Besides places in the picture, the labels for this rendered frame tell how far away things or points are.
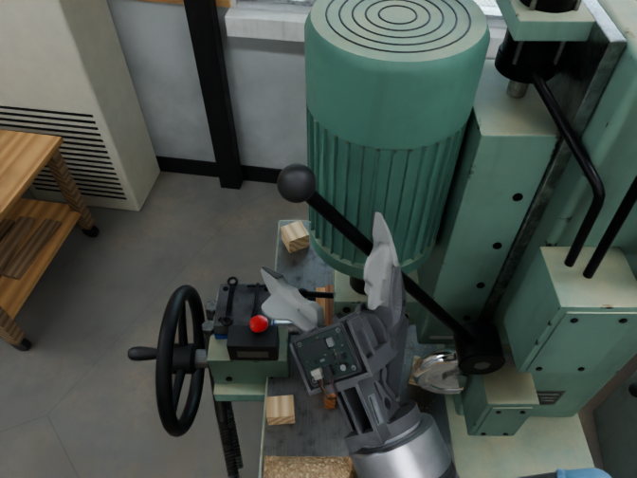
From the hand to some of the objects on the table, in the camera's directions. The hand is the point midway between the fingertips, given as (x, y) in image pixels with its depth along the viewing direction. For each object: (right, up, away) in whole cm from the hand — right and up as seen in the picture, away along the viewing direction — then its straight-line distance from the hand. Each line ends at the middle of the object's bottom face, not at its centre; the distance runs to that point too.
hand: (318, 238), depth 54 cm
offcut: (-5, -1, +55) cm, 55 cm away
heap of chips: (-2, -38, +24) cm, 44 cm away
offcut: (-6, -29, +31) cm, 43 cm away
